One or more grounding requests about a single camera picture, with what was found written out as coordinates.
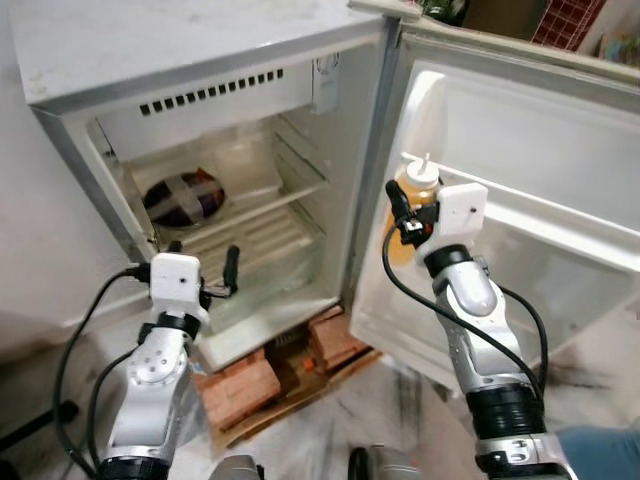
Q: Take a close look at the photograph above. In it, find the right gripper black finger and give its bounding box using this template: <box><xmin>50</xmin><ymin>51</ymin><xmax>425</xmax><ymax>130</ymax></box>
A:
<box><xmin>386</xmin><ymin>180</ymin><xmax>414</xmax><ymax>227</ymax></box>

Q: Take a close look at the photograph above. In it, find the yellow squeeze bottle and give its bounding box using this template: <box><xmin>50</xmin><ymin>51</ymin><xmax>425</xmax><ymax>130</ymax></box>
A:
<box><xmin>388</xmin><ymin>153</ymin><xmax>442</xmax><ymax>269</ymax></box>

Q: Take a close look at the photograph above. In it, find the white slatted fridge shelf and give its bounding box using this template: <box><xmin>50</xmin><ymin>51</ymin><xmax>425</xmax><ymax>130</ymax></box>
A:
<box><xmin>178</xmin><ymin>203</ymin><xmax>306</xmax><ymax>281</ymax></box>

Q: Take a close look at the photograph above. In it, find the clear glass fridge shelf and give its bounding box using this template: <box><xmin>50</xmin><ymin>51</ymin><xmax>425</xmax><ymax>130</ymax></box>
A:
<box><xmin>118</xmin><ymin>135</ymin><xmax>331</xmax><ymax>239</ymax></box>

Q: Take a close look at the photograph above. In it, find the silver mini fridge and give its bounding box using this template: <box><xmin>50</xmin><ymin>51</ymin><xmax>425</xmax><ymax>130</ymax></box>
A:
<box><xmin>8</xmin><ymin>0</ymin><xmax>403</xmax><ymax>373</ymax></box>

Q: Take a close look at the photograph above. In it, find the clear crisper tray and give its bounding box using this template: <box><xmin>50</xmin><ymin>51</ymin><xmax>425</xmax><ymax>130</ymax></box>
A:
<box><xmin>205</xmin><ymin>235</ymin><xmax>339</xmax><ymax>341</ymax></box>

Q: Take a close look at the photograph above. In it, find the orange clay brick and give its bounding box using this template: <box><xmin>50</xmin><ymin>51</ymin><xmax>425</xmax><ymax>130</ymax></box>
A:
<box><xmin>308</xmin><ymin>308</ymin><xmax>373</xmax><ymax>373</ymax></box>
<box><xmin>195</xmin><ymin>348</ymin><xmax>283</xmax><ymax>433</ymax></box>

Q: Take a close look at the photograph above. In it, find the wooden pallet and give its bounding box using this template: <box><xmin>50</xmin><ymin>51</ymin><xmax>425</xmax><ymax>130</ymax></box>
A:
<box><xmin>195</xmin><ymin>305</ymin><xmax>386</xmax><ymax>449</ymax></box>

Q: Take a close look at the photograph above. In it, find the red lattice panel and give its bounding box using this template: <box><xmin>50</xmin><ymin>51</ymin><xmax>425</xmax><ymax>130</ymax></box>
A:
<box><xmin>530</xmin><ymin>0</ymin><xmax>607</xmax><ymax>53</ymax></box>

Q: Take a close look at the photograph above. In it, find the person's blue jeans leg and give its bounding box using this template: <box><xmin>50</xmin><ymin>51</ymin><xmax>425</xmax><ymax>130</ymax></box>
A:
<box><xmin>553</xmin><ymin>427</ymin><xmax>640</xmax><ymax>480</ymax></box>

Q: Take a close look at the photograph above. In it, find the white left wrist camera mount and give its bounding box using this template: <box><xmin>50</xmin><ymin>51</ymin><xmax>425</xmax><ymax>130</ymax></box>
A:
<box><xmin>149</xmin><ymin>253</ymin><xmax>204</xmax><ymax>323</ymax></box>

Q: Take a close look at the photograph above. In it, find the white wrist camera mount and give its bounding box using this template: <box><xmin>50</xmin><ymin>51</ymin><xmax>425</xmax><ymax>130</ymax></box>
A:
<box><xmin>149</xmin><ymin>253</ymin><xmax>204</xmax><ymax>323</ymax></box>
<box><xmin>433</xmin><ymin>183</ymin><xmax>490</xmax><ymax>253</ymax></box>

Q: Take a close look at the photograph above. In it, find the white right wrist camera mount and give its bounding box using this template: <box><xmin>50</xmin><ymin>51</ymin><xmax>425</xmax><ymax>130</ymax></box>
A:
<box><xmin>433</xmin><ymin>183</ymin><xmax>490</xmax><ymax>253</ymax></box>

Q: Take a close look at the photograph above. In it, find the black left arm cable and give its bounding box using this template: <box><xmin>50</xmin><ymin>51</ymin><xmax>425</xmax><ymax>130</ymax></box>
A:
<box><xmin>55</xmin><ymin>262</ymin><xmax>153</xmax><ymax>476</ymax></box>
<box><xmin>88</xmin><ymin>345</ymin><xmax>141</xmax><ymax>469</ymax></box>

